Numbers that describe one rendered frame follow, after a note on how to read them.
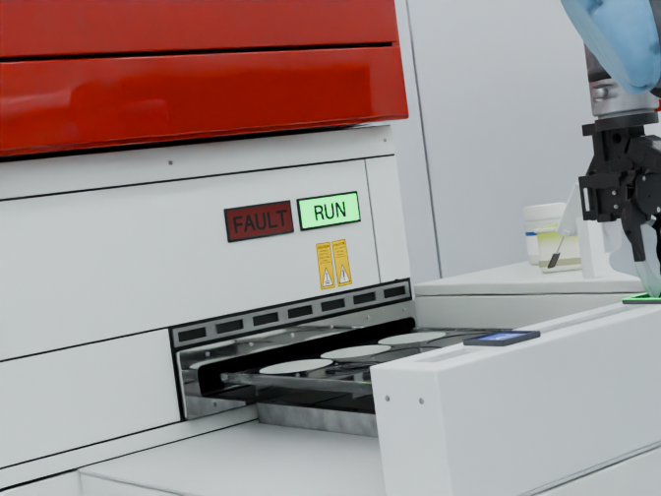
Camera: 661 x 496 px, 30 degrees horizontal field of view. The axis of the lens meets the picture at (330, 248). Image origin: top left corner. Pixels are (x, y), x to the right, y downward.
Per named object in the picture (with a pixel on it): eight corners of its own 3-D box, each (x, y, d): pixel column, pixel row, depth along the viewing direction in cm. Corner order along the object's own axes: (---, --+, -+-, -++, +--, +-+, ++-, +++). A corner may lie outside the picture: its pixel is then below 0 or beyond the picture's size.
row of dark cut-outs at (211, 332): (172, 347, 168) (169, 329, 168) (407, 296, 195) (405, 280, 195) (174, 347, 167) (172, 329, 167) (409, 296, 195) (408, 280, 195)
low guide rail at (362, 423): (258, 423, 173) (255, 402, 173) (270, 420, 174) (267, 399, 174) (525, 456, 134) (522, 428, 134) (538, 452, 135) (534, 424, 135)
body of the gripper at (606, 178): (623, 218, 148) (611, 119, 147) (684, 215, 141) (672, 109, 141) (581, 226, 143) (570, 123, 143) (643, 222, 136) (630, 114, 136)
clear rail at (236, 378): (217, 383, 169) (215, 373, 169) (225, 381, 170) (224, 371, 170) (398, 398, 140) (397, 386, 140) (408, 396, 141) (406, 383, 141)
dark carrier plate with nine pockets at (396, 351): (231, 377, 169) (230, 373, 169) (413, 333, 191) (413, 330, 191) (399, 390, 142) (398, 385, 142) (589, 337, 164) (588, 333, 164)
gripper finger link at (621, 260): (624, 299, 145) (614, 221, 144) (666, 299, 140) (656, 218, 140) (607, 304, 143) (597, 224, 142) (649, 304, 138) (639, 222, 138)
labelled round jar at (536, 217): (520, 266, 203) (512, 209, 203) (548, 260, 208) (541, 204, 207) (553, 265, 198) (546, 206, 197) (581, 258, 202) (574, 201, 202)
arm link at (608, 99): (669, 72, 140) (625, 75, 135) (673, 111, 140) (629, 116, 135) (616, 81, 146) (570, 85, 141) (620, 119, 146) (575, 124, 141)
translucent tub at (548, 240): (538, 274, 186) (533, 228, 185) (550, 268, 193) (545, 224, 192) (588, 269, 183) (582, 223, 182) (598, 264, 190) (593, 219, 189)
